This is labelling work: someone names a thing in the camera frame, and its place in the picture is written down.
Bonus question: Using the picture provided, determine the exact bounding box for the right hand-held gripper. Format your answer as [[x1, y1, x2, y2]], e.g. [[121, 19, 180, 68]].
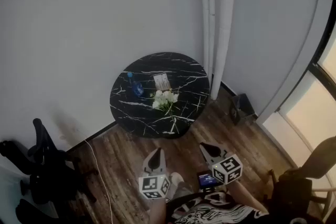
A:
[[199, 142, 244, 185]]

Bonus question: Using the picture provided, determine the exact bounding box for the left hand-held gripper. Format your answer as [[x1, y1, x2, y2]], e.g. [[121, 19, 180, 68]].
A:
[[138, 148, 171, 200]]

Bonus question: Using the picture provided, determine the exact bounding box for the small wooden box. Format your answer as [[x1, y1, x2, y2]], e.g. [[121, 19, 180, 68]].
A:
[[153, 73, 172, 92]]

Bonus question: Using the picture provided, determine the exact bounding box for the person's left forearm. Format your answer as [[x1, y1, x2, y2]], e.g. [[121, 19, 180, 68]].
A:
[[149, 198, 168, 224]]

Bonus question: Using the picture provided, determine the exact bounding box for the person's right forearm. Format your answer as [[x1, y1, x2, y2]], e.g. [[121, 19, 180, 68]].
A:
[[225, 179, 269, 215]]

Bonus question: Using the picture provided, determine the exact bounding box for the round black marble table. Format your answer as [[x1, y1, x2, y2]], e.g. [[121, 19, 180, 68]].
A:
[[109, 51, 211, 139]]

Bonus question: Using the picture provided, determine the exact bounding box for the small black screen device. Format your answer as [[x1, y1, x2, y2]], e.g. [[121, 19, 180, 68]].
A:
[[197, 170, 222, 189]]

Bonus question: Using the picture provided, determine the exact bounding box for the grey shoe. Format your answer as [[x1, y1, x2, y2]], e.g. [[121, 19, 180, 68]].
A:
[[167, 172, 186, 199]]

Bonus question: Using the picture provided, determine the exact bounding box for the black floor bin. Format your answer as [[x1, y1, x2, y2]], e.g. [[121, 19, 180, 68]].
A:
[[230, 93, 257, 125]]

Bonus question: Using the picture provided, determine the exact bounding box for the black printed shirt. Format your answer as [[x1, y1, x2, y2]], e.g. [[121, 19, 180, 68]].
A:
[[165, 190, 269, 224]]

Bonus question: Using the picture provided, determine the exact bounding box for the white flower bouquet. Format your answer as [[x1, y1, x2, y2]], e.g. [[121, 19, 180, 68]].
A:
[[150, 88, 181, 134]]

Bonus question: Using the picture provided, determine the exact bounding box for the blue plastic bottle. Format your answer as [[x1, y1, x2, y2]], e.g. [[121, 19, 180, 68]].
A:
[[127, 72, 144, 97]]

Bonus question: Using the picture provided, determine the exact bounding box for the bright window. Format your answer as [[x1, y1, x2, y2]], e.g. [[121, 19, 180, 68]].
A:
[[262, 34, 336, 168]]

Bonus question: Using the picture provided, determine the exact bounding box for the black office chair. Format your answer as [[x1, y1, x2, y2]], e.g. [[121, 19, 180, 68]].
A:
[[0, 118, 99, 224]]

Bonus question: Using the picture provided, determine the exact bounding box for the wooden chair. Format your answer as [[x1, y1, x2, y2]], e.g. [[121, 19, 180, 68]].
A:
[[270, 136, 336, 222]]

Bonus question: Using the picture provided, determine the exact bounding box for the thick white pipe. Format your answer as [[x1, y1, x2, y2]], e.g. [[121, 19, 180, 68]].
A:
[[211, 0, 235, 101]]

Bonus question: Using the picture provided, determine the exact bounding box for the thin white pipe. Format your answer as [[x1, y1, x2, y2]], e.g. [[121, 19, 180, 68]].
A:
[[206, 0, 217, 79], [198, 0, 211, 71]]

